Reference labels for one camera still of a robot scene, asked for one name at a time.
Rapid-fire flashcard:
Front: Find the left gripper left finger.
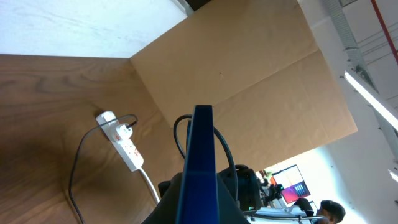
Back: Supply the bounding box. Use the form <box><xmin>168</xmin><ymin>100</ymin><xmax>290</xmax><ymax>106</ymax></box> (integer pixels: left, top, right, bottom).
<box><xmin>142</xmin><ymin>172</ymin><xmax>183</xmax><ymax>224</ymax></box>

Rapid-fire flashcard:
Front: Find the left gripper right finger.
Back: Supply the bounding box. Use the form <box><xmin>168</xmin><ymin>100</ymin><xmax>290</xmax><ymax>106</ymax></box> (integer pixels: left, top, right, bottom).
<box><xmin>217</xmin><ymin>175</ymin><xmax>249</xmax><ymax>224</ymax></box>

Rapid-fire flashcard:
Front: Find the blue Galaxy smartphone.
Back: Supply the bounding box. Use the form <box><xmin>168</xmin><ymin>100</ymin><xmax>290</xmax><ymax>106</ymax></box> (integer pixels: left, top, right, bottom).
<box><xmin>176</xmin><ymin>105</ymin><xmax>220</xmax><ymax>224</ymax></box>

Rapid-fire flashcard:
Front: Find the black charging cable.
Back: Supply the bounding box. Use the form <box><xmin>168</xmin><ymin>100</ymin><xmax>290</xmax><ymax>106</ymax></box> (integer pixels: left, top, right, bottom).
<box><xmin>68</xmin><ymin>114</ymin><xmax>139</xmax><ymax>224</ymax></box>

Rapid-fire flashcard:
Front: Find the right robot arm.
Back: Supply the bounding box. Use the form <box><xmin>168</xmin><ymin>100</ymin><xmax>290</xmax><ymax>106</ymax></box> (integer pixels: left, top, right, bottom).
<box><xmin>219</xmin><ymin>164</ymin><xmax>261</xmax><ymax>215</ymax></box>

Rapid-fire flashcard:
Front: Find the white USB charger adapter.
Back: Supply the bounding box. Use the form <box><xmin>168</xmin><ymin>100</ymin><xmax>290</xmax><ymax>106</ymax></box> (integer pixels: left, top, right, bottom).
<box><xmin>111</xmin><ymin>123</ymin><xmax>133</xmax><ymax>144</ymax></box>

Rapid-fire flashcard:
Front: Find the laptop with red screen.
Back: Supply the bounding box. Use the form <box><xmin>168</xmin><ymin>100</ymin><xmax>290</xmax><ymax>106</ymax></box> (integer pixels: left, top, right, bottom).
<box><xmin>272</xmin><ymin>165</ymin><xmax>311</xmax><ymax>204</ymax></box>

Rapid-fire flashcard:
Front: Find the person in background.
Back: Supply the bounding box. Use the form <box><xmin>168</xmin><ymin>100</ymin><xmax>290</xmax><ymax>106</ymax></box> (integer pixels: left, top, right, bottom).
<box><xmin>311</xmin><ymin>200</ymin><xmax>346</xmax><ymax>224</ymax></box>

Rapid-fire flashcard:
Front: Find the white power strip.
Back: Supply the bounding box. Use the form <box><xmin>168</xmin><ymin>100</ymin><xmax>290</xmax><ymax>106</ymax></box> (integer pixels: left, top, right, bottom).
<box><xmin>96</xmin><ymin>111</ymin><xmax>144</xmax><ymax>172</ymax></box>

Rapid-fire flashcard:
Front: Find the brown cardboard panel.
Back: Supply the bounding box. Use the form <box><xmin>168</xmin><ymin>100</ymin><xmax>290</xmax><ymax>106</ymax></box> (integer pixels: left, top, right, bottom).
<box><xmin>131</xmin><ymin>0</ymin><xmax>358</xmax><ymax>170</ymax></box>

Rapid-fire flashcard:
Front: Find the ceiling light strip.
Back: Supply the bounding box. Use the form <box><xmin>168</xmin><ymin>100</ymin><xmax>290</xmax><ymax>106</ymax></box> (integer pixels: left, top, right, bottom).
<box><xmin>343</xmin><ymin>70</ymin><xmax>397</xmax><ymax>129</ymax></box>

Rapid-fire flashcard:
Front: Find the white power strip cord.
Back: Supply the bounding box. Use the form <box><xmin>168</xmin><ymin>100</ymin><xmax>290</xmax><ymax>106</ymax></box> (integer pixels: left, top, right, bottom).
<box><xmin>139</xmin><ymin>167</ymin><xmax>161</xmax><ymax>205</ymax></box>

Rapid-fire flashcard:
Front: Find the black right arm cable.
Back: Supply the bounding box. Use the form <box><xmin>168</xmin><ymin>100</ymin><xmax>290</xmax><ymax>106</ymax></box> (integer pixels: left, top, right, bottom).
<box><xmin>172</xmin><ymin>114</ymin><xmax>239</xmax><ymax>203</ymax></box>

